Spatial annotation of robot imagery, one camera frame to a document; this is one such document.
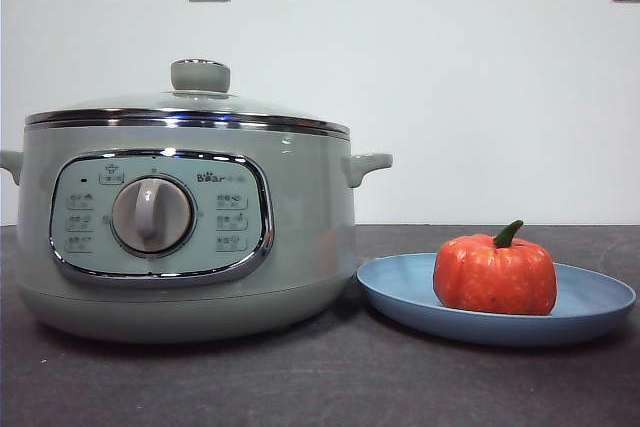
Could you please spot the glass lid with green knob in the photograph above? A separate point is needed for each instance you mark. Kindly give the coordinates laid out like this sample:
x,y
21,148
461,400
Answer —
x,y
200,77

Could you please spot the orange pumpkin with green stem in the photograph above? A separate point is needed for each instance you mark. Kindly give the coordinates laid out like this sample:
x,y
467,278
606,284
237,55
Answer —
x,y
490,277

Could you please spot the pale green electric steamer pot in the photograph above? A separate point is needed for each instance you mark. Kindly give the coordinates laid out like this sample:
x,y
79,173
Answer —
x,y
310,227

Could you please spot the blue round plate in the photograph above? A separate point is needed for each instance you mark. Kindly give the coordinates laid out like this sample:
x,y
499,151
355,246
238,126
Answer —
x,y
395,292

